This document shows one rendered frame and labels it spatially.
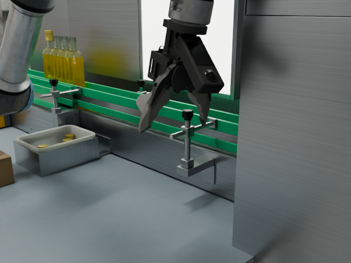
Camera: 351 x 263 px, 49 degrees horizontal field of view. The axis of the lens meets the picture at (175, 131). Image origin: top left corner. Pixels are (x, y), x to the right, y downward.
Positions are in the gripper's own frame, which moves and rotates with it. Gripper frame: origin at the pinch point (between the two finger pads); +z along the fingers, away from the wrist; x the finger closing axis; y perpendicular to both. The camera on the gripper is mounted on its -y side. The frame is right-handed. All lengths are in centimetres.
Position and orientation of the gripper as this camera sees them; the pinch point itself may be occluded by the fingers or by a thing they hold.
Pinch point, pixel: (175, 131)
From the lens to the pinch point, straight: 73.8
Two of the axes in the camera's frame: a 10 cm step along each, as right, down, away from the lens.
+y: -5.6, -4.1, 7.2
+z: -1.7, 9.1, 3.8
